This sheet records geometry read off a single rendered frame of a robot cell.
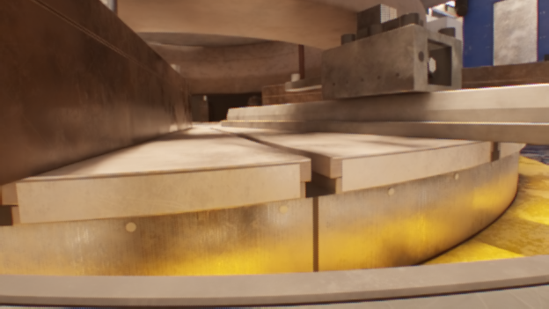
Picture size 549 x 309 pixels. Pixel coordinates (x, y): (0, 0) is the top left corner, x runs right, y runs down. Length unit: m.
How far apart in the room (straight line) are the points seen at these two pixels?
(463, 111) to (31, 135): 1.04
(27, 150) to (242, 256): 0.39
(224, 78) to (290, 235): 5.09
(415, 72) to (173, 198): 0.80
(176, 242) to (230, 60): 5.16
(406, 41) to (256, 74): 4.50
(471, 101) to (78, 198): 1.00
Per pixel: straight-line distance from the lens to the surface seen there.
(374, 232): 0.68
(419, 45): 1.02
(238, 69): 5.50
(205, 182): 0.47
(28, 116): 0.53
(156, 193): 0.47
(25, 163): 0.52
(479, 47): 5.46
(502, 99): 0.97
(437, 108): 1.03
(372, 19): 1.27
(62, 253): 0.58
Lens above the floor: 0.39
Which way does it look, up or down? 4 degrees down
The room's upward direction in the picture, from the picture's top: 1 degrees counter-clockwise
